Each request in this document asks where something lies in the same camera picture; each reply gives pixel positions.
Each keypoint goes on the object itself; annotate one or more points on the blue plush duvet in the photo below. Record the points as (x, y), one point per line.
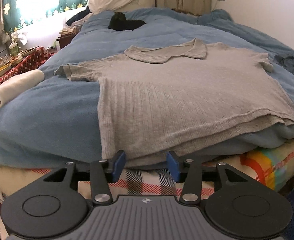
(56, 121)

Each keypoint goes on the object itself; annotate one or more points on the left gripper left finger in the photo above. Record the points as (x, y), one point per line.
(103, 172)

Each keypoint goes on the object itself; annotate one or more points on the folded cream towel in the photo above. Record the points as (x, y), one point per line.
(18, 84)

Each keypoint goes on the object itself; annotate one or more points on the colourful plaid bed sheet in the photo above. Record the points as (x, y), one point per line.
(271, 167)

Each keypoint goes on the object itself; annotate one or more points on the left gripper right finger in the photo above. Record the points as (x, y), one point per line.
(188, 172)

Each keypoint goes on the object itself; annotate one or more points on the grey knit polo shirt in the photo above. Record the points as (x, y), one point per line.
(182, 98)

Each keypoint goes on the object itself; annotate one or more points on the dark wooden nightstand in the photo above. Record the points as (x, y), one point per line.
(64, 40)

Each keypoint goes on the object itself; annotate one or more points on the black cat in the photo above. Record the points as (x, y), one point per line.
(119, 22)

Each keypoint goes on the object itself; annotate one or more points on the green drink cup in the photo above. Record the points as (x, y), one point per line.
(14, 50)

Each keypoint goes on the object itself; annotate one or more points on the red patterned tablecloth table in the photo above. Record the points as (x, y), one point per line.
(31, 62)

